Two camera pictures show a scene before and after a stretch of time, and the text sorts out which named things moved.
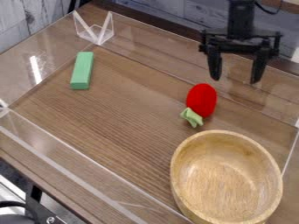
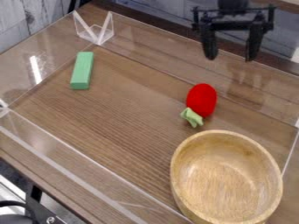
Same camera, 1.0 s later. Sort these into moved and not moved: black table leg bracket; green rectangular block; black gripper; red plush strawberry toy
Moved: black gripper
Not moved: green rectangular block; black table leg bracket; red plush strawberry toy
